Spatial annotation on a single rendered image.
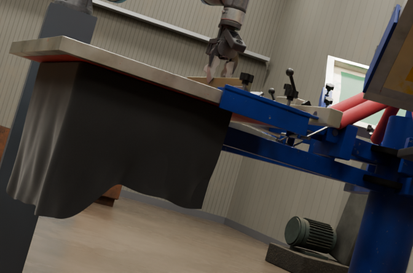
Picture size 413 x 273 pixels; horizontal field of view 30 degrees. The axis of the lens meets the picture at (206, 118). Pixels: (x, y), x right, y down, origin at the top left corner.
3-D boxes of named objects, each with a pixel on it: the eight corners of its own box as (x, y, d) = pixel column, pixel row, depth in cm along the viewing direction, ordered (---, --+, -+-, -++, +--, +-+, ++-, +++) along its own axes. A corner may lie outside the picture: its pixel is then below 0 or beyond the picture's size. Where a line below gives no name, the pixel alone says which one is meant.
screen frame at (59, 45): (58, 50, 196) (62, 35, 196) (8, 53, 248) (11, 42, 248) (305, 132, 231) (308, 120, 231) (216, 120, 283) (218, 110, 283)
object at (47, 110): (35, 217, 202) (81, 61, 205) (-1, 192, 243) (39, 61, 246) (46, 219, 204) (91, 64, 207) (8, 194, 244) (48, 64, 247)
